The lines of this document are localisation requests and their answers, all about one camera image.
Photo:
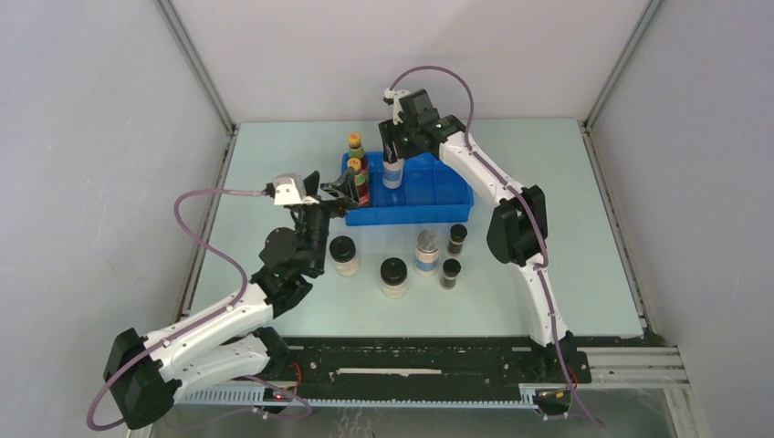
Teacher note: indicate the small dark bottle rear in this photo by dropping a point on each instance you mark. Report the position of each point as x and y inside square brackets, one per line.
[457, 237]

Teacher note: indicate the small dark bottle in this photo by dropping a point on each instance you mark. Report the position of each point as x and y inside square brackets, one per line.
[457, 237]
[451, 269]

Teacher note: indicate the red sauce bottle green label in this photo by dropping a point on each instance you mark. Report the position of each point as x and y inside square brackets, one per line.
[356, 150]

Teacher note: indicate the silver lid jar front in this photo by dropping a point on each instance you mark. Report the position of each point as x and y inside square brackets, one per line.
[427, 252]

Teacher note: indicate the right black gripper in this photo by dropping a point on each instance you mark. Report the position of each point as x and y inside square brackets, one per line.
[392, 132]

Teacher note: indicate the red sauce bottle yellow cap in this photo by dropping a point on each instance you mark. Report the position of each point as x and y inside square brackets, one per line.
[361, 181]

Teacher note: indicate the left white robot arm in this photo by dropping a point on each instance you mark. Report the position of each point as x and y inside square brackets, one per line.
[146, 375]

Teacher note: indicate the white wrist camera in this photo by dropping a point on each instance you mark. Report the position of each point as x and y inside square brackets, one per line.
[288, 189]
[392, 97]

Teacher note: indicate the black lid jar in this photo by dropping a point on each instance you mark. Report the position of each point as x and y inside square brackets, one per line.
[393, 273]
[343, 251]

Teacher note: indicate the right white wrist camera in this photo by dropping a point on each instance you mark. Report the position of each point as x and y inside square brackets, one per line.
[392, 97]

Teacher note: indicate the silver lid jar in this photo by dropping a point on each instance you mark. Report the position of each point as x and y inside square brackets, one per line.
[427, 252]
[392, 174]

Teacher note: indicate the black lid jar left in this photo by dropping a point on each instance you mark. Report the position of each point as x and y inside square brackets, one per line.
[343, 251]

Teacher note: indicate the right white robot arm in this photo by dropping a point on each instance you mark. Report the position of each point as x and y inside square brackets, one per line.
[518, 227]

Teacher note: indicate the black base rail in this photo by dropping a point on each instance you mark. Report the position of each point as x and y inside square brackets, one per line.
[483, 369]

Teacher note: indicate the black lid jar front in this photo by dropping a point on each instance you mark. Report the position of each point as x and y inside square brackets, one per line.
[393, 273]

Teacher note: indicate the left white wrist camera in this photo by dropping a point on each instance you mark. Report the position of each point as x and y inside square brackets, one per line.
[288, 189]

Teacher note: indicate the small dark bottle front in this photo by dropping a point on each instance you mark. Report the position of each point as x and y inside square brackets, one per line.
[451, 269]

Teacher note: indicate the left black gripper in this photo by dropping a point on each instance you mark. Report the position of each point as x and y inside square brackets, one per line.
[343, 188]

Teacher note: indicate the blue plastic bin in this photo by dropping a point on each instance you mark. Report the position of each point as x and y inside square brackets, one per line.
[430, 192]

